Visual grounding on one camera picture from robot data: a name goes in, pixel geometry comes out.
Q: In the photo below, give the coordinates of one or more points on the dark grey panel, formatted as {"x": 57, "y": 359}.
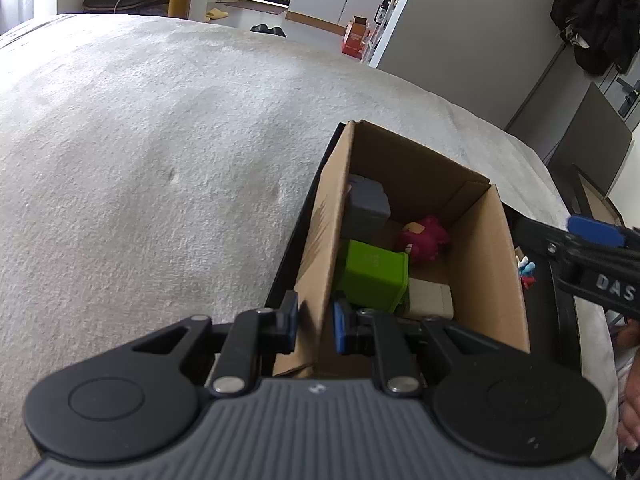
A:
{"x": 592, "y": 135}

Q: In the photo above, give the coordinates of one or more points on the person's right hand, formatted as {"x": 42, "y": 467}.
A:
{"x": 634, "y": 410}

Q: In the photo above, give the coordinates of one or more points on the orange carton box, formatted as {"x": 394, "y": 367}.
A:
{"x": 356, "y": 37}

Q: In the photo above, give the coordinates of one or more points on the small red figure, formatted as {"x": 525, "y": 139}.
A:
{"x": 527, "y": 282}

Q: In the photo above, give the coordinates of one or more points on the small tan figure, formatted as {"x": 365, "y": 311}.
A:
{"x": 518, "y": 253}

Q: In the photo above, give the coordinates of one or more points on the beige plastic block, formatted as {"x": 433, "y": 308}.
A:
{"x": 430, "y": 300}

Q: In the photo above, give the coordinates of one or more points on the yellow slipper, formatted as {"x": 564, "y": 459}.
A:
{"x": 217, "y": 13}

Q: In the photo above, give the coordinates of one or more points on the blue and white figure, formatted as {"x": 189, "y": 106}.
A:
{"x": 526, "y": 266}

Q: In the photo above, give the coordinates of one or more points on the grey plastic block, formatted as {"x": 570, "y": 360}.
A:
{"x": 367, "y": 207}

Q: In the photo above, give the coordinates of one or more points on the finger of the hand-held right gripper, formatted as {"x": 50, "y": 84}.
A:
{"x": 595, "y": 230}

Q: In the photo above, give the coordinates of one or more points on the dark red toy figure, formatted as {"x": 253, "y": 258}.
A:
{"x": 422, "y": 240}

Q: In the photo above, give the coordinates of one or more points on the dark low table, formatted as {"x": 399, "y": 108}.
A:
{"x": 135, "y": 4}

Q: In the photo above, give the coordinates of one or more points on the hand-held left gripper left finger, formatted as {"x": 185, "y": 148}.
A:
{"x": 291, "y": 322}

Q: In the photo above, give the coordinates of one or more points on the brown doormat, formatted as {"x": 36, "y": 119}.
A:
{"x": 255, "y": 7}

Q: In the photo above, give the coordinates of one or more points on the green plastic block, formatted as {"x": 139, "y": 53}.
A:
{"x": 370, "y": 270}

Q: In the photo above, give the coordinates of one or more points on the white fuzzy blanket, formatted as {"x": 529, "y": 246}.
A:
{"x": 150, "y": 160}

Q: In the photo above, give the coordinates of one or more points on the black tray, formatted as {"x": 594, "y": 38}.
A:
{"x": 542, "y": 310}

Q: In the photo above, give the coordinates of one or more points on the dark hanging clothes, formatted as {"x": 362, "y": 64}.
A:
{"x": 600, "y": 10}

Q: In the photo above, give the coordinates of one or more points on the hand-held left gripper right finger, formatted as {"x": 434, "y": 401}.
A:
{"x": 341, "y": 327}

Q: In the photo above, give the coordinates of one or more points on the black bottle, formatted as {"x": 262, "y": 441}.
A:
{"x": 382, "y": 10}

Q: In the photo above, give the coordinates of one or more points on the cardboard box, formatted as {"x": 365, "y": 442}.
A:
{"x": 400, "y": 175}

